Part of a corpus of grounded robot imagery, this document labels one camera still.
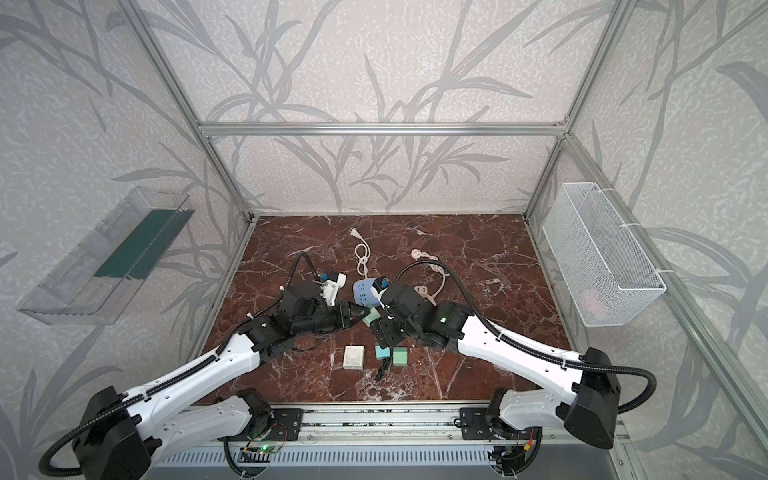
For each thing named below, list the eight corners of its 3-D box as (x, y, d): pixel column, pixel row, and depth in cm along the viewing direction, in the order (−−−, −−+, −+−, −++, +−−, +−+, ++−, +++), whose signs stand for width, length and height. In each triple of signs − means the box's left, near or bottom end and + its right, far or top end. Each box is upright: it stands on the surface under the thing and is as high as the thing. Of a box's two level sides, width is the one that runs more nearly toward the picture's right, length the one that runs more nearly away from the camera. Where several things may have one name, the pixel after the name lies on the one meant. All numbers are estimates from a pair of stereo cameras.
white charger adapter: (343, 369, 85) (342, 365, 82) (346, 349, 88) (344, 345, 86) (363, 369, 85) (361, 365, 82) (364, 349, 88) (363, 345, 86)
